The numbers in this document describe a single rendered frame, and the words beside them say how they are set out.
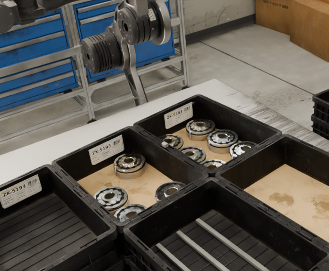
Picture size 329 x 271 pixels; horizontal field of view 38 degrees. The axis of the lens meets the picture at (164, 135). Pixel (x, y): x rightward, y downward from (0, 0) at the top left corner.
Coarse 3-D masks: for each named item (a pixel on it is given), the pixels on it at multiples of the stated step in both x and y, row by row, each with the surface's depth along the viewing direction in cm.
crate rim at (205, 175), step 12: (120, 132) 154; (96, 144) 150; (156, 144) 145; (180, 156) 138; (60, 168) 139; (192, 168) 132; (72, 180) 133; (84, 192) 128; (180, 192) 124; (96, 204) 123; (156, 204) 120; (108, 216) 119; (132, 216) 118; (120, 228) 116
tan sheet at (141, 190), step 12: (108, 168) 154; (84, 180) 150; (96, 180) 149; (108, 180) 149; (120, 180) 148; (132, 180) 147; (144, 180) 146; (156, 180) 146; (168, 180) 145; (132, 192) 142; (144, 192) 141; (144, 204) 137
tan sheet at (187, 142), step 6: (180, 132) 168; (186, 138) 165; (186, 144) 161; (192, 144) 161; (198, 144) 161; (204, 144) 160; (204, 150) 157; (210, 156) 154; (216, 156) 153; (222, 156) 153; (228, 156) 152
